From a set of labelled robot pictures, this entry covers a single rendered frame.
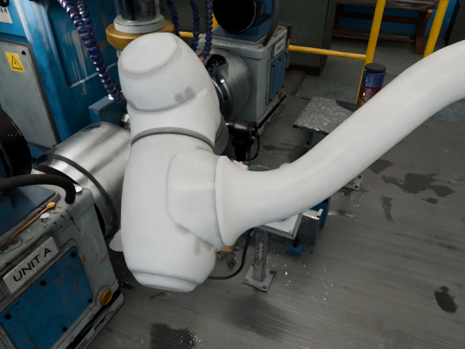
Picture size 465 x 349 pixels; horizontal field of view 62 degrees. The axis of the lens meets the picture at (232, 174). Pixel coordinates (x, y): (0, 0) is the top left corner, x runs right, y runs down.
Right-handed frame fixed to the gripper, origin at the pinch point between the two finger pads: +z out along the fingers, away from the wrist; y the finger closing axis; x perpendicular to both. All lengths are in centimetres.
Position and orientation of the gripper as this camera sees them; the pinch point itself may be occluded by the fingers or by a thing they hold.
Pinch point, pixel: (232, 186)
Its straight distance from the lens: 79.5
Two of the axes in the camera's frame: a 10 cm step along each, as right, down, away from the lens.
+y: -9.0, -2.7, 3.4
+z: 2.3, 3.9, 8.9
